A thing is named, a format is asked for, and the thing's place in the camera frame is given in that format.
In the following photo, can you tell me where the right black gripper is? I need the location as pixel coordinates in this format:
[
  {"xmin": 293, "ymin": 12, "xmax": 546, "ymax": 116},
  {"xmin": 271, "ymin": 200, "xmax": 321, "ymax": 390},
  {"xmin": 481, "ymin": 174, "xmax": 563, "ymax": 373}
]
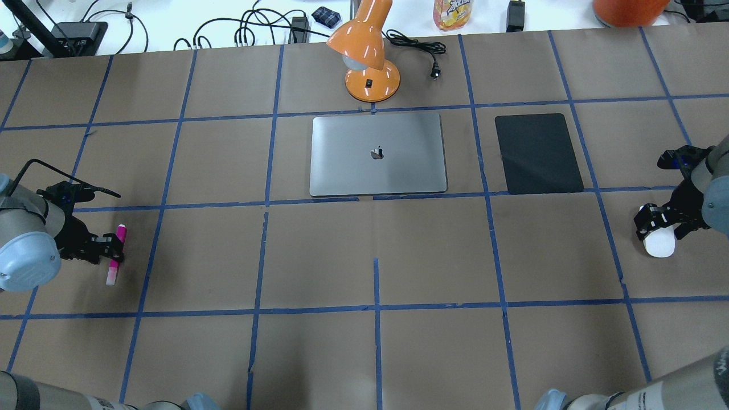
[{"xmin": 634, "ymin": 190, "xmax": 709, "ymax": 240}]

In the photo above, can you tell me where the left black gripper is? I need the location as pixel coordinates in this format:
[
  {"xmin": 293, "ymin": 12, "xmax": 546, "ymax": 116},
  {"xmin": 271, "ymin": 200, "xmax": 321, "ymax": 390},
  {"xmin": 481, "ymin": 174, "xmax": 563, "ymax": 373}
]
[{"xmin": 57, "ymin": 216, "xmax": 126, "ymax": 264}]

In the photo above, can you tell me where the pink highlighter pen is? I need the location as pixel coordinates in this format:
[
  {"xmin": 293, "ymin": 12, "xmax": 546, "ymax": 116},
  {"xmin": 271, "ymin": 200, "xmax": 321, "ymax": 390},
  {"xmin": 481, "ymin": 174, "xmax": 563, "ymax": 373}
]
[{"xmin": 106, "ymin": 225, "xmax": 128, "ymax": 286}]

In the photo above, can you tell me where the white computer mouse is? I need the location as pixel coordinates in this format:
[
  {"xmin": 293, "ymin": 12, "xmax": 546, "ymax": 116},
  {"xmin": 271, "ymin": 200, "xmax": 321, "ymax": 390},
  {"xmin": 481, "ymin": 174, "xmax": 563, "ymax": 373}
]
[{"xmin": 640, "ymin": 226, "xmax": 676, "ymax": 259}]

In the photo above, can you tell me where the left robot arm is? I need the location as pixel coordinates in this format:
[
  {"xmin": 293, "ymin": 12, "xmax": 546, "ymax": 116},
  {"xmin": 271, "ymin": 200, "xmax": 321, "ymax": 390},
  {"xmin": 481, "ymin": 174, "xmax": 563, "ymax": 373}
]
[{"xmin": 1, "ymin": 174, "xmax": 128, "ymax": 292}]

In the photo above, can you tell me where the black mousepad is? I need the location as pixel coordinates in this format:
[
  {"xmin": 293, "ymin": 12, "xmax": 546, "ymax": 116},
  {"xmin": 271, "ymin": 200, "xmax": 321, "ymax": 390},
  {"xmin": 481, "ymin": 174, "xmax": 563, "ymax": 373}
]
[{"xmin": 494, "ymin": 113, "xmax": 585, "ymax": 195}]

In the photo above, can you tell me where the silver laptop notebook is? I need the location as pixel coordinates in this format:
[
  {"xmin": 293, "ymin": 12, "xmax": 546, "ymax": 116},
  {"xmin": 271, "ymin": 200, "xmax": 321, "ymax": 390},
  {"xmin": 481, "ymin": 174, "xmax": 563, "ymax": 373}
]
[{"xmin": 308, "ymin": 111, "xmax": 448, "ymax": 197}]

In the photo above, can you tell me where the black flat device box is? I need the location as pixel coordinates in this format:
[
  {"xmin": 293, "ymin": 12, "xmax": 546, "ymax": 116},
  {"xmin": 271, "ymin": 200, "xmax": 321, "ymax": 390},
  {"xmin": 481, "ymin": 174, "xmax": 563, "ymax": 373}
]
[{"xmin": 51, "ymin": 21, "xmax": 109, "ymax": 56}]

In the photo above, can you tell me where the orange round container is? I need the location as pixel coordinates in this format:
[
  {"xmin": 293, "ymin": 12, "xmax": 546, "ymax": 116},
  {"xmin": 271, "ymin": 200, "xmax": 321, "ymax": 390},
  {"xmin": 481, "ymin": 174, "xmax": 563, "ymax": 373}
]
[{"xmin": 592, "ymin": 1, "xmax": 670, "ymax": 27}]

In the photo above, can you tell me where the black power adapter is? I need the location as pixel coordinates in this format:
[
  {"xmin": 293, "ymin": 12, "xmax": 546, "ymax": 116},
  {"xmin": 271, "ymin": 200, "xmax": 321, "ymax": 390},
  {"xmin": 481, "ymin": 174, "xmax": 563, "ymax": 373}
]
[{"xmin": 505, "ymin": 1, "xmax": 526, "ymax": 32}]

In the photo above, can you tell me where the yellow drink bottle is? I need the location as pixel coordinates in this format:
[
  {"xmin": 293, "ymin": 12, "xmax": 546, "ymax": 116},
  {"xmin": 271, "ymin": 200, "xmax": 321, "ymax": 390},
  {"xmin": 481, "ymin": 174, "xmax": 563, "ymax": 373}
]
[{"xmin": 432, "ymin": 0, "xmax": 473, "ymax": 31}]

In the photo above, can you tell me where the orange desk lamp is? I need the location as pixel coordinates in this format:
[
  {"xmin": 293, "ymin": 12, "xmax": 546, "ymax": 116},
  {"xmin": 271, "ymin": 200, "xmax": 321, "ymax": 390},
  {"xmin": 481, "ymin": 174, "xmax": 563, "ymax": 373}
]
[{"xmin": 326, "ymin": 1, "xmax": 401, "ymax": 103}]

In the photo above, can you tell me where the dark blue small pouch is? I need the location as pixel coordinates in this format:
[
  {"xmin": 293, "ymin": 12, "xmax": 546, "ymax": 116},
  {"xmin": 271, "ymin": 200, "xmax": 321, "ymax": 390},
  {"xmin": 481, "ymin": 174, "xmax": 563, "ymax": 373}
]
[{"xmin": 312, "ymin": 7, "xmax": 342, "ymax": 29}]

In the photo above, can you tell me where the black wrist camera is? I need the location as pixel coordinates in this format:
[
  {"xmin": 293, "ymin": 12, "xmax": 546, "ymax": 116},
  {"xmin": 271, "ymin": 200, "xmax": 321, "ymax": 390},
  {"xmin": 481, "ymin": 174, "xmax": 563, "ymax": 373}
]
[{"xmin": 36, "ymin": 181, "xmax": 98, "ymax": 207}]

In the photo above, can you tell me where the lamp power cable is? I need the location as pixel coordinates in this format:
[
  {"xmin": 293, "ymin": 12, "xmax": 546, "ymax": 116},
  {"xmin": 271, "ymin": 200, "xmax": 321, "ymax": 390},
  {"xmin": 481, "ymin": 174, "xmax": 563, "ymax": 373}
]
[{"xmin": 386, "ymin": 30, "xmax": 447, "ymax": 80}]

